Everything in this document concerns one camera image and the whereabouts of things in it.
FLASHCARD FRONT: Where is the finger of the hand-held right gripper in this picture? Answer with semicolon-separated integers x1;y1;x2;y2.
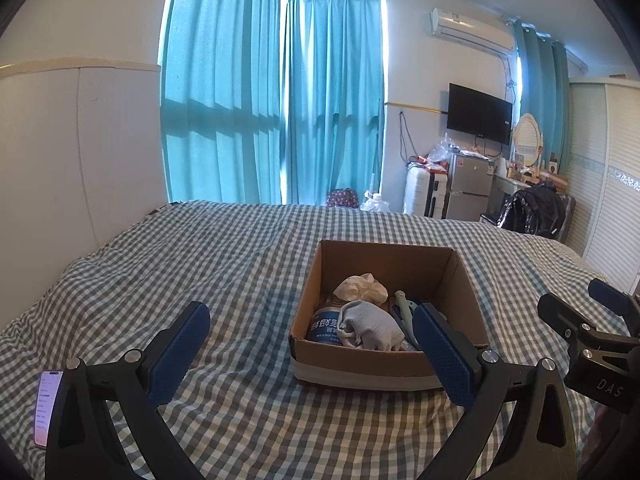
588;278;640;322
538;292;599;357

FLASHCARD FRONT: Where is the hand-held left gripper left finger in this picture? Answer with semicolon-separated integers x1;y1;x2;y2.
44;301;211;480

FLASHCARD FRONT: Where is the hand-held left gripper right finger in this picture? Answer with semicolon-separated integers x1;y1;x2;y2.
411;302;578;480

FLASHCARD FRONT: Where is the brown cardboard box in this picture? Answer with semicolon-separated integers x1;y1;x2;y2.
289;239;490;392

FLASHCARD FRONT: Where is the grey cloth glove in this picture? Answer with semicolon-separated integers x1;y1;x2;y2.
336;300;406;352

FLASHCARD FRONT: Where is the white cloth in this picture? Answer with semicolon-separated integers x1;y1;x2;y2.
332;273;389;305

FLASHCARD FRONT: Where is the clear plastic bottle blue label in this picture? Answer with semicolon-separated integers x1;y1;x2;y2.
306;292;351;346

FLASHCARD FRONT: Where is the checked blanket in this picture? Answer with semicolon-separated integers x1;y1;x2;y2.
0;200;636;480

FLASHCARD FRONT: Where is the white wardrobe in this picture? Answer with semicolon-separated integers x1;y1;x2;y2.
565;77;640;293

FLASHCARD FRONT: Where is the smartphone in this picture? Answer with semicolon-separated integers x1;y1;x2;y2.
32;369;66;448

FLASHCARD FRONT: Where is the white dressing table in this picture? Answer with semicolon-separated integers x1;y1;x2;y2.
490;172;534;217

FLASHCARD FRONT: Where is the silver mini fridge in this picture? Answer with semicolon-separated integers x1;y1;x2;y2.
445;152;494;221

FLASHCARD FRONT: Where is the white plastic bag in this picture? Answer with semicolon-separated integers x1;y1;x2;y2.
360;192;391;214

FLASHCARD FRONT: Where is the white suitcase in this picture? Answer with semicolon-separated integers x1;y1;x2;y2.
404;165;447;218

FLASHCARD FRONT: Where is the oval white mirror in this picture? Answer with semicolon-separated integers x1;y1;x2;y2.
513;113;545;169

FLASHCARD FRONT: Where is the dark dotted bag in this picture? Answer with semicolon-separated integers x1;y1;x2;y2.
326;189;359;209

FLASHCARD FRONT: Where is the clear plastic bag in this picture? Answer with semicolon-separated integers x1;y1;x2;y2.
427;132;461;162

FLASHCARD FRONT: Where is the narrow teal curtain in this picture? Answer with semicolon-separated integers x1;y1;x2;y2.
515;22;571;171

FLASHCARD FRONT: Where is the black television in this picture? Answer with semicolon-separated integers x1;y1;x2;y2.
446;83;514;145

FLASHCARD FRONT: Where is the wide teal curtain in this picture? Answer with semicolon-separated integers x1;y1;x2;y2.
159;0;286;206

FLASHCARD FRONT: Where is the white air conditioner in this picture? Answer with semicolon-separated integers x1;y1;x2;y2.
428;7;517;52

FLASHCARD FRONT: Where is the dark wall cable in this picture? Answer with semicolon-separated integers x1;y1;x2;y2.
398;111;419;164

